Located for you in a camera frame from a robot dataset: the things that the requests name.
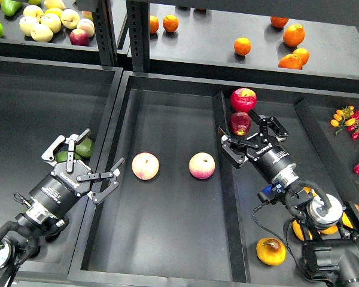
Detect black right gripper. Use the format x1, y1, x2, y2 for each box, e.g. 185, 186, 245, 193
218, 109, 297, 183

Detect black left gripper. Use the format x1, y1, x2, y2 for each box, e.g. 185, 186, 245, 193
29, 129, 125, 217

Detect yellow pear with brown top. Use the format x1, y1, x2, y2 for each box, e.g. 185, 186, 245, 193
256, 237, 287, 266

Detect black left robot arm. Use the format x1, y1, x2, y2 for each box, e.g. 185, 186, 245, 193
0, 129, 125, 286

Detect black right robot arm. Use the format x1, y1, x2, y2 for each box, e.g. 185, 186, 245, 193
218, 111, 359, 286

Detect yellow pear lower left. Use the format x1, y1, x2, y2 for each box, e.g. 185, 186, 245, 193
292, 220, 305, 241

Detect yellow pear middle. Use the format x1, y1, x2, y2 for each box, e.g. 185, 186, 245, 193
319, 225, 338, 235

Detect pale yellow pear front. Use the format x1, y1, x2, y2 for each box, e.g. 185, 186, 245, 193
31, 23, 54, 42

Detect pale yellow pear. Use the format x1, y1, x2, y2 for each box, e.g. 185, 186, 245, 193
60, 9, 80, 29
31, 23, 54, 42
19, 16, 39, 36
23, 5, 44, 20
41, 14, 62, 33

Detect pale yellow pear centre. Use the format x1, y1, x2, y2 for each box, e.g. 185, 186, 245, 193
41, 14, 62, 33

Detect pale yellow pear right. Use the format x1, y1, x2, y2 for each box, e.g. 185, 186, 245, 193
60, 9, 80, 29

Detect pale yellow pear left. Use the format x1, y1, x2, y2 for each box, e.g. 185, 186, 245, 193
19, 16, 39, 36

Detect pale yellow pear top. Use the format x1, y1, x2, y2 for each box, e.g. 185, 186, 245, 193
23, 5, 44, 20

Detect bright red apple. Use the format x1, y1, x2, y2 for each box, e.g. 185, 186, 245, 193
230, 87, 257, 113

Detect pink apple right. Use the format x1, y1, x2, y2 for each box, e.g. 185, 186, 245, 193
188, 152, 215, 179

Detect pink apple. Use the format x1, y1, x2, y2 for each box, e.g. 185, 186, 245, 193
188, 152, 215, 179
132, 152, 159, 181

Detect pink apple left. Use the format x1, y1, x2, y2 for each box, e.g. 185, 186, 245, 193
132, 152, 159, 181

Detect black left tray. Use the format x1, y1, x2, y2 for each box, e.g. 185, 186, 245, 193
0, 54, 124, 276

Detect black tray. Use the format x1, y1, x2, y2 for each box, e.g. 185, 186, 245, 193
0, 54, 124, 276
67, 70, 359, 287

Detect orange front right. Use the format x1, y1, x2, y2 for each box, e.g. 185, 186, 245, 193
278, 54, 303, 69

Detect cherry tomato bunch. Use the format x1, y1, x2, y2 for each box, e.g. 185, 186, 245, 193
330, 105, 359, 141

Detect orange centre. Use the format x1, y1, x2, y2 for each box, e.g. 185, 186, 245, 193
234, 37, 252, 56

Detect orange behind right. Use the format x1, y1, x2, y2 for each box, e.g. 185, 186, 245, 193
293, 48, 310, 66

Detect black centre tray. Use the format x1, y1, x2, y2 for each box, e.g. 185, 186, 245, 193
67, 70, 359, 287

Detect large orange right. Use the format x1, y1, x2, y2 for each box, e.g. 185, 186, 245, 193
283, 24, 306, 47

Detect orange top right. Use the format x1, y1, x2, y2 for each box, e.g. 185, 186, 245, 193
270, 16, 289, 29

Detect dark red shelf apple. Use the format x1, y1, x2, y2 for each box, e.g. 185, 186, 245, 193
69, 28, 90, 47

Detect pale pink peach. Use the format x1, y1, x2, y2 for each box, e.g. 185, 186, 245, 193
77, 19, 95, 38

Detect orange far left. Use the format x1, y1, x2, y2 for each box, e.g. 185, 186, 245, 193
150, 15, 159, 34

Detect yellow lemon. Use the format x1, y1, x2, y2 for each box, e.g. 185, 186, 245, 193
44, 7, 63, 17

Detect green pepper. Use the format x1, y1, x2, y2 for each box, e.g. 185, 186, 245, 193
0, 0, 23, 17

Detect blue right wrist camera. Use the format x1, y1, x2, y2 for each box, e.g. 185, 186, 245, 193
257, 183, 284, 204

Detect black shelf post left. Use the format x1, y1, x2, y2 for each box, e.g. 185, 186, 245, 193
92, 0, 118, 67

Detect black shelf post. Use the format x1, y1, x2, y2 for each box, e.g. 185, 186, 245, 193
126, 1, 150, 72
92, 0, 118, 67

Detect black shelf post right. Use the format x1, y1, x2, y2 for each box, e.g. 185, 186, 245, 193
126, 1, 150, 72

